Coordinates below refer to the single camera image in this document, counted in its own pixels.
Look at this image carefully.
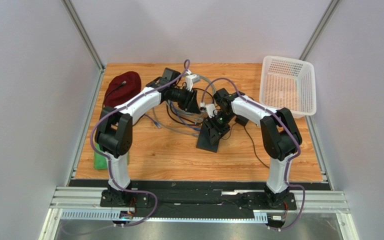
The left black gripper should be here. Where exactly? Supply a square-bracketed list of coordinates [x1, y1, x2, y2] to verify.
[169, 86, 201, 116]

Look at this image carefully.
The black network switch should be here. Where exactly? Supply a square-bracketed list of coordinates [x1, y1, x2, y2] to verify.
[196, 127, 222, 153]

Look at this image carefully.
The blue ethernet cable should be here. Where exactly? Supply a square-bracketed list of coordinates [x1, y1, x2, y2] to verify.
[169, 101, 202, 132]
[143, 113, 162, 129]

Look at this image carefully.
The black braided ethernet cable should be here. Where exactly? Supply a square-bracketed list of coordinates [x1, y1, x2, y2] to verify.
[101, 80, 128, 111]

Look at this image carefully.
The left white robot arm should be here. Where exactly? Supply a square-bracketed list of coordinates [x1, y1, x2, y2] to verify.
[92, 68, 201, 196]

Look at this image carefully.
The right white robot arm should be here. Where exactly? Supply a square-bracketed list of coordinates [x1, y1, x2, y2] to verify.
[197, 88, 302, 194]

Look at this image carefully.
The black power adapter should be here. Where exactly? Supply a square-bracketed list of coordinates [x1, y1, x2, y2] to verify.
[235, 115, 249, 127]

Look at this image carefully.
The dark red cloth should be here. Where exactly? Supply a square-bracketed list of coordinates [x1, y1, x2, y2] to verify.
[102, 71, 142, 108]

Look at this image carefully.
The white plastic basket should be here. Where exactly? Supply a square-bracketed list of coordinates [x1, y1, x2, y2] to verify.
[259, 55, 317, 119]

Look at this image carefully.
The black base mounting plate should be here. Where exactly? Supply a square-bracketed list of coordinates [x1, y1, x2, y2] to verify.
[100, 180, 299, 220]

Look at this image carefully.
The green cloth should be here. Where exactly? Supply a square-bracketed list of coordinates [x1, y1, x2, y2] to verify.
[93, 151, 130, 171]

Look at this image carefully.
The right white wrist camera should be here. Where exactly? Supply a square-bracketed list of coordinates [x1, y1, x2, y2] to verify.
[199, 102, 218, 118]

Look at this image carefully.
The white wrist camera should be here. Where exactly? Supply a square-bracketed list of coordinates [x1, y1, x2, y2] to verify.
[199, 102, 218, 118]
[185, 74, 201, 92]

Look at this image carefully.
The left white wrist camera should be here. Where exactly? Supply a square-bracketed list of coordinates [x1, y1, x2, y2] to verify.
[185, 74, 201, 92]

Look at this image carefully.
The thin black power cord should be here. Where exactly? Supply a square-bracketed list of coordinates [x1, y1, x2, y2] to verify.
[165, 87, 271, 169]

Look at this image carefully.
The aluminium frame rail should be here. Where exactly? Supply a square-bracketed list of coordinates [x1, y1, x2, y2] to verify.
[39, 187, 358, 240]

